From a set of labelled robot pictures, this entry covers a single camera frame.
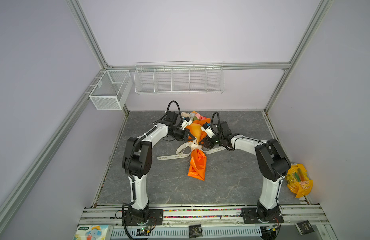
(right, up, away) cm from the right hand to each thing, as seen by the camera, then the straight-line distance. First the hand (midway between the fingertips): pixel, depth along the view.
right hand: (201, 142), depth 95 cm
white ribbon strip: (-7, -2, -4) cm, 8 cm away
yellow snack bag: (+52, -20, -15) cm, 58 cm away
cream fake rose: (-11, +18, +13) cm, 25 cm away
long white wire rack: (-16, +42, +2) cm, 45 cm away
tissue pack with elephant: (-50, -37, -30) cm, 69 cm away
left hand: (-4, +2, -7) cm, 8 cm away
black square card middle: (-5, -38, -27) cm, 47 cm away
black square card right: (+47, -37, -26) cm, 65 cm away
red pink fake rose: (0, +16, +14) cm, 21 cm away
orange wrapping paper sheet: (-3, -12, -10) cm, 16 cm away
